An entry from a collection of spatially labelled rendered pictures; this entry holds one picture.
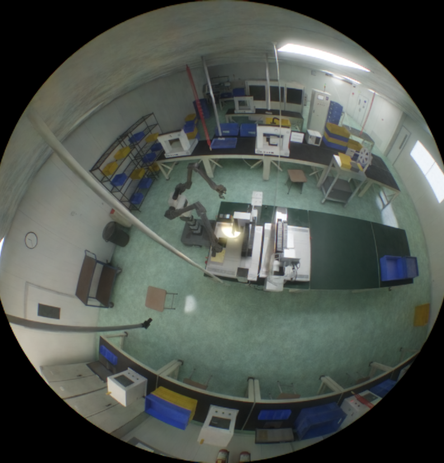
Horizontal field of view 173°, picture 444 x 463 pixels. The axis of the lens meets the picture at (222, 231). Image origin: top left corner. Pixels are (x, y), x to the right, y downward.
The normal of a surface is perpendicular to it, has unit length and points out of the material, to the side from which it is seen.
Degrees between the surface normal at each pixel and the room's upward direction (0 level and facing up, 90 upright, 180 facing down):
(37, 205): 90
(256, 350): 0
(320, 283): 0
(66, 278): 90
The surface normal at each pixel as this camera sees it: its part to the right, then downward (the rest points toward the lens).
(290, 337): -0.16, -0.43
